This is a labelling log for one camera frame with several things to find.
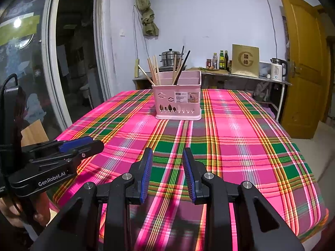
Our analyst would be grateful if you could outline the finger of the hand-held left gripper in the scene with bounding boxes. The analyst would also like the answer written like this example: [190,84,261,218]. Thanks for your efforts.
[22,137,94,160]
[26,140,104,175]

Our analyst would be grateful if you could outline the person's left hand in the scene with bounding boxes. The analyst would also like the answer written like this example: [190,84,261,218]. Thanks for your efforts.
[0,192,51,229]

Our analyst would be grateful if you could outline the white electric kettle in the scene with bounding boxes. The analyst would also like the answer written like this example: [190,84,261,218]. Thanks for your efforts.
[269,58,288,81]

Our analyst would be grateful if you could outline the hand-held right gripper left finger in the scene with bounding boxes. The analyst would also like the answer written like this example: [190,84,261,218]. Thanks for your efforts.
[31,147,153,251]

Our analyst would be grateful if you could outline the yellow wooden door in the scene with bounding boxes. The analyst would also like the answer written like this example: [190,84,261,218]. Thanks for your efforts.
[277,0,331,140]

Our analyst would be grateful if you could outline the white sliding door frame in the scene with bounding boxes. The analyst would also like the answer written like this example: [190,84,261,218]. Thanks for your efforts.
[0,0,116,136]

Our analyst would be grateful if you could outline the pink plaid tablecloth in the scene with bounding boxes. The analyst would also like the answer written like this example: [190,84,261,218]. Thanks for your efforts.
[48,89,330,251]

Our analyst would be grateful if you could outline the grey cloth bundle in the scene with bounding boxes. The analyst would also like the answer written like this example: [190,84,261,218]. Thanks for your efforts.
[254,81,273,102]

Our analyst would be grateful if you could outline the pink plastic utensil basket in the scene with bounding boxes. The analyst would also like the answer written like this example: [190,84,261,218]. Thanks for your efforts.
[152,70,202,120]

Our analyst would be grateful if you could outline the thin wall cable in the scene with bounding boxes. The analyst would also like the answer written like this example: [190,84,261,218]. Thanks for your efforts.
[262,0,276,58]

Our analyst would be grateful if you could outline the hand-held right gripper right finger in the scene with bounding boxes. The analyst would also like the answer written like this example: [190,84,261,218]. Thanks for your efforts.
[182,148,299,251]

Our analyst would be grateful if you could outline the wooden board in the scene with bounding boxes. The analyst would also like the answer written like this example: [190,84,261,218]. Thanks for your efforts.
[20,119,50,147]

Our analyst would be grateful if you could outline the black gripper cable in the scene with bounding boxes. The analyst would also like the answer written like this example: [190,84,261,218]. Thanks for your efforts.
[0,74,19,91]

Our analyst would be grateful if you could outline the gold square box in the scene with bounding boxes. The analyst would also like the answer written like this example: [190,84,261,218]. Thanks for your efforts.
[231,44,259,78]

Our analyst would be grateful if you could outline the gas stove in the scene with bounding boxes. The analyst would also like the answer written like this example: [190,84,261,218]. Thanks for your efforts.
[157,65,184,72]

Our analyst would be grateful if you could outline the metal kitchen counter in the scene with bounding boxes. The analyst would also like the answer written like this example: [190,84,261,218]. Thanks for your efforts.
[132,69,292,121]

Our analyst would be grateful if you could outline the stainless steel steamer pot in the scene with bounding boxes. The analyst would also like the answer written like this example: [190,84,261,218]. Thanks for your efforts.
[160,48,181,67]

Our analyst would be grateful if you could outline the green hanging cloth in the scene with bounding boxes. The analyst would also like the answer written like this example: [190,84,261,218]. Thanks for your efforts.
[135,0,160,36]

